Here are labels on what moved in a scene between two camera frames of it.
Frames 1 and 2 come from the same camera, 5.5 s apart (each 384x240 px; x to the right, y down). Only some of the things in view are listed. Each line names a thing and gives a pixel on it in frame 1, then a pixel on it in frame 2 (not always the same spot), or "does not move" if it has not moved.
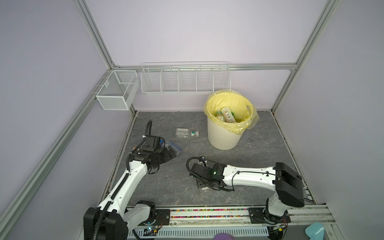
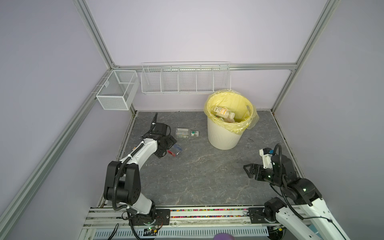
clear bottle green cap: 183,133 does not move
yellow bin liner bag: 246,113 does not move
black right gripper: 199,185 -> 259,168
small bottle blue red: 177,148 does not move
